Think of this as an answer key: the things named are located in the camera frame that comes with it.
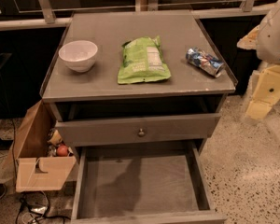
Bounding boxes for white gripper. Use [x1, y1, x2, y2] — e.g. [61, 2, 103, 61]
[237, 3, 280, 119]

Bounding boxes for green rice chip bag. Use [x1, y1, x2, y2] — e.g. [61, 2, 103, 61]
[118, 36, 171, 85]

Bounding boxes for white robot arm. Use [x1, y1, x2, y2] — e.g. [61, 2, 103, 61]
[237, 0, 280, 119]

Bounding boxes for grey drawer cabinet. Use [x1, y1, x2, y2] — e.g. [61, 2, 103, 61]
[42, 10, 235, 147]

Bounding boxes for round metal drawer knob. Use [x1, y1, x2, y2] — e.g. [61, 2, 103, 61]
[138, 128, 146, 137]

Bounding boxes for open grey middle drawer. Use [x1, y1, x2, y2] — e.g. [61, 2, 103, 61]
[71, 141, 226, 224]

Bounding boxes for grey top drawer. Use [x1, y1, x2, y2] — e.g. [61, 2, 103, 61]
[56, 113, 220, 147]

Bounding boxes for yellow snack bag in box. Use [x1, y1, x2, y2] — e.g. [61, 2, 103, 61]
[47, 129, 63, 146]

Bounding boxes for white ceramic bowl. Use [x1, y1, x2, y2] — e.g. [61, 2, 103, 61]
[58, 40, 98, 73]

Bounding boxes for red apple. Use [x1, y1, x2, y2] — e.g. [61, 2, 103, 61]
[57, 145, 68, 157]

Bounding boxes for brown cardboard box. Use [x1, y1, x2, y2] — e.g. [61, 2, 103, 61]
[5, 101, 76, 192]

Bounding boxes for metal railing frame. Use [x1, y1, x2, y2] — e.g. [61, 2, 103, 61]
[0, 0, 280, 33]

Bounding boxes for black cables on floor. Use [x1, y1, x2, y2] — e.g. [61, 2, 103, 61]
[14, 191, 72, 224]

